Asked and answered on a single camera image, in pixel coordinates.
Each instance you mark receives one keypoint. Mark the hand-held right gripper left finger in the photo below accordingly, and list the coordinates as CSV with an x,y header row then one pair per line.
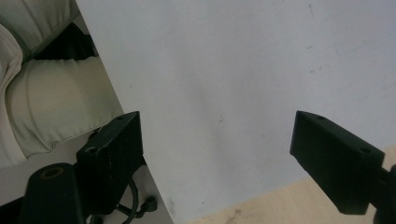
x,y
109,161

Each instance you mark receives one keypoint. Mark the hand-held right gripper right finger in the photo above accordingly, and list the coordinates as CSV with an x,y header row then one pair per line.
x,y
336,161

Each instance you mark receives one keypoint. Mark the black chair base with caster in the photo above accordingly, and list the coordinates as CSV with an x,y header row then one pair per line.
x,y
141,207

